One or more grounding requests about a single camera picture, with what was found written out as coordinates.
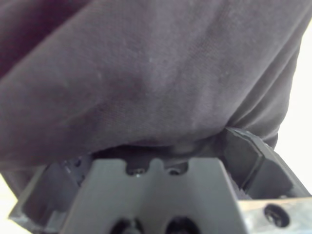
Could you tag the black polo shirt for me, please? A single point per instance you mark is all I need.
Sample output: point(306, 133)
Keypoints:
point(146, 73)

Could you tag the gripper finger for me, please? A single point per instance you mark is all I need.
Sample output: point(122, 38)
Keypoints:
point(44, 195)
point(263, 170)

